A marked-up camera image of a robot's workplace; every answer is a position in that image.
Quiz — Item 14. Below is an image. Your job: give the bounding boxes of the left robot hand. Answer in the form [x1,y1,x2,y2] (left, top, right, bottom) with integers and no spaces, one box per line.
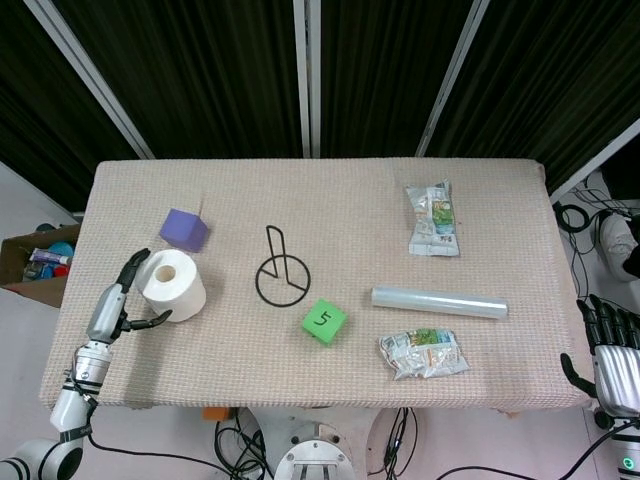
[85,247,174,346]

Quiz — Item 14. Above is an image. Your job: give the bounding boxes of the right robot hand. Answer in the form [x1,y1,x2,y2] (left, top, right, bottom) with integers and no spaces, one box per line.
[559,293,640,424]

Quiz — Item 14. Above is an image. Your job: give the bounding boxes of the white toilet paper roll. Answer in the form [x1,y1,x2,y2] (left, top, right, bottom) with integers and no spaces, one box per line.
[135,248,208,323]

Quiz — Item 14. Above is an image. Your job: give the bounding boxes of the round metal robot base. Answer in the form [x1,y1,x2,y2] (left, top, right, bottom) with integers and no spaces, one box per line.
[272,422,357,480]

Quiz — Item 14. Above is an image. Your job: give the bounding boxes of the cardboard box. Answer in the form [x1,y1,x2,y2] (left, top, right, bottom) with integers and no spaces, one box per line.
[0,223,81,310]

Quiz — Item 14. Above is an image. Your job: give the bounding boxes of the purple white tube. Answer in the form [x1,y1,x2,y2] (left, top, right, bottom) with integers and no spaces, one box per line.
[28,248,72,266]

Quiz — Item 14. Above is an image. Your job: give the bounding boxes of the purple foam cube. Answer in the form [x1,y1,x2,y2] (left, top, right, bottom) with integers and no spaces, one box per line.
[158,207,210,255]

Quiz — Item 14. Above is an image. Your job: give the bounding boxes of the white sneaker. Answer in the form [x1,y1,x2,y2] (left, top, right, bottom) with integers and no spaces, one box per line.
[593,211,637,283]

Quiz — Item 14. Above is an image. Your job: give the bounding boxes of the clear plastic wrap roll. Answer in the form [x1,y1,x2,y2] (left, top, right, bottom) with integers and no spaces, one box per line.
[370,284,510,320]

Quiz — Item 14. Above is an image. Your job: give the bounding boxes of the wide crumpled snack bag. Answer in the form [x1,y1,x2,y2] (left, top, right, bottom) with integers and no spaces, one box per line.
[378,328,472,382]

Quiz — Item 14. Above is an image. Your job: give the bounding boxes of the green cube with number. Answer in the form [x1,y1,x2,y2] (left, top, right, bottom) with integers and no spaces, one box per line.
[300,298,348,346]

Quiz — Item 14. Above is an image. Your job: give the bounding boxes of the tall crumpled snack bag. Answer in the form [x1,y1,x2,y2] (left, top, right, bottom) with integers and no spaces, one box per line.
[403,180,462,258]

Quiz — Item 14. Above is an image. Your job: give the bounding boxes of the dark green curtain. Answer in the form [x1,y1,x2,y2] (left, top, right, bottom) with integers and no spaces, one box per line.
[0,0,640,214]

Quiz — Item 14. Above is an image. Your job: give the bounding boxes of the beige woven tablecloth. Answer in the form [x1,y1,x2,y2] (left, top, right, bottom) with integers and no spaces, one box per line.
[38,158,600,414]

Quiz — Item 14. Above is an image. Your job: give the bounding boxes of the coiled black cable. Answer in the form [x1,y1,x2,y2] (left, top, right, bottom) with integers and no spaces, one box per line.
[557,202,594,234]

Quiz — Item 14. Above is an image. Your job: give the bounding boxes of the black wire paper holder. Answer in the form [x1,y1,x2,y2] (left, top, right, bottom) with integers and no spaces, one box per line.
[254,225,311,307]

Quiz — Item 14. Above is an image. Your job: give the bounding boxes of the black floor cables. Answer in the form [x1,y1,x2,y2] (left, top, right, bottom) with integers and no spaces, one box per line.
[87,405,276,480]

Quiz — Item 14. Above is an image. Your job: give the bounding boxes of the white curtain frame post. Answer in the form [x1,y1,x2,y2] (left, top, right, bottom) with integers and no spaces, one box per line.
[548,115,640,201]
[415,0,486,157]
[292,0,322,159]
[23,0,155,161]

